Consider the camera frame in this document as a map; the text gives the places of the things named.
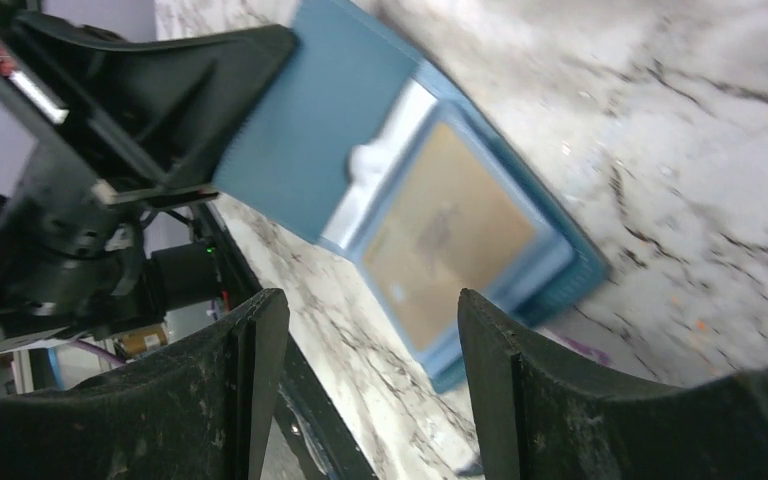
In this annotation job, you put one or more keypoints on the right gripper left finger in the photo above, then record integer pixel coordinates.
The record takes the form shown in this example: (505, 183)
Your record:
(166, 416)

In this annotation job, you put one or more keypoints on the blue leather card holder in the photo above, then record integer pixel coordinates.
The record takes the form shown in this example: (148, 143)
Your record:
(325, 151)

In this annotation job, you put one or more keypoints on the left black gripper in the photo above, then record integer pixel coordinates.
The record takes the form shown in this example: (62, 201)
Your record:
(142, 118)

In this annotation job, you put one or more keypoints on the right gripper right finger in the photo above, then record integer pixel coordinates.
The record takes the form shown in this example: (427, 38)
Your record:
(543, 411)

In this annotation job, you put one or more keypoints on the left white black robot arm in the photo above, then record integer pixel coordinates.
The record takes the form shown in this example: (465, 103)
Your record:
(43, 293)

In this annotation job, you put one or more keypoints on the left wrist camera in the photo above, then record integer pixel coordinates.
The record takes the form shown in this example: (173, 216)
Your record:
(50, 105)

